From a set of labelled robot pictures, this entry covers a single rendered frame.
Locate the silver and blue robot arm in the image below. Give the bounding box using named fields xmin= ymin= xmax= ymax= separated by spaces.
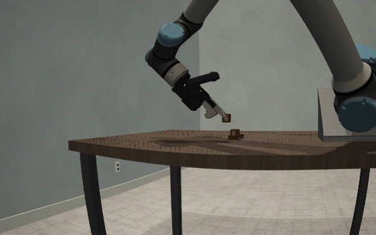
xmin=145 ymin=0 xmax=376 ymax=133

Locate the brown rectangular tray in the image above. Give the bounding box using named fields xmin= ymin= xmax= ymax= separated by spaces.
xmin=228 ymin=134 xmax=244 ymax=140

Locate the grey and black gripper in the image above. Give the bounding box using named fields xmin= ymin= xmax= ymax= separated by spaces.
xmin=171 ymin=73 xmax=227 ymax=120

